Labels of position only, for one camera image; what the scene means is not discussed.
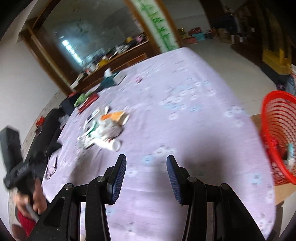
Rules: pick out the red flat pouch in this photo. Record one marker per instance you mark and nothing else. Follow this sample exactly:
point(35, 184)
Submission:
point(92, 98)

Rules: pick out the teal tissue box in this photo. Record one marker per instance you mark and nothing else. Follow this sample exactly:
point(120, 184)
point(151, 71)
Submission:
point(112, 78)

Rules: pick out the red plastic mesh basket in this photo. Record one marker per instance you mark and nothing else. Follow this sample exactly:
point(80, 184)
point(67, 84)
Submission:
point(278, 135)

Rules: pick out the green cloth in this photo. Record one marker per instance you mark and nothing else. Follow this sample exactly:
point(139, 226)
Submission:
point(81, 99)

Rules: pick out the clear plastic bag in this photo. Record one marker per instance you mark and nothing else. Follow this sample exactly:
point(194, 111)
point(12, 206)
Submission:
point(63, 120)

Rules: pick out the floral purple bed sheet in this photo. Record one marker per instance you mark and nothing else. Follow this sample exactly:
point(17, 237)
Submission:
point(182, 107)

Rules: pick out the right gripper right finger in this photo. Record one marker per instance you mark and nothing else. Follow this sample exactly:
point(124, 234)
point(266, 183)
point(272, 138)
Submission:
point(231, 219)

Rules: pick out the orange box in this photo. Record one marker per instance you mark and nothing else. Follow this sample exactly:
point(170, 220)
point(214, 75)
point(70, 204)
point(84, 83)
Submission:
point(120, 117)

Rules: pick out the dark bag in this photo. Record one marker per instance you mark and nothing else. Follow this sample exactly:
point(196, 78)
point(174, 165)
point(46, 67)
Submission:
point(67, 105)

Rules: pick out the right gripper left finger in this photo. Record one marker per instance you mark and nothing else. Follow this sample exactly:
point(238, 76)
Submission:
point(62, 218)

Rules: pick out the black sofa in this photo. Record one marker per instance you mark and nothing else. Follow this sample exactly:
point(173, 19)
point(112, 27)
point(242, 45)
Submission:
point(50, 131)

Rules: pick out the wooden headboard shelf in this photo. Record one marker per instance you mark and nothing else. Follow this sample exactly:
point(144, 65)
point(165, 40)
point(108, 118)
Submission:
point(122, 61)

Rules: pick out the eyeglasses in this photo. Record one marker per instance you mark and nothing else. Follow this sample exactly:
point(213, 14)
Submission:
point(51, 170)

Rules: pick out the pink crumpled ball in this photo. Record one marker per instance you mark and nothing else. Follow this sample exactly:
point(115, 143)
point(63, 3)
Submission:
point(138, 80)

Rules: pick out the person left hand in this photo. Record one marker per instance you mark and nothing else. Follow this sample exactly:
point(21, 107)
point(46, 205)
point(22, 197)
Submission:
point(37, 202)

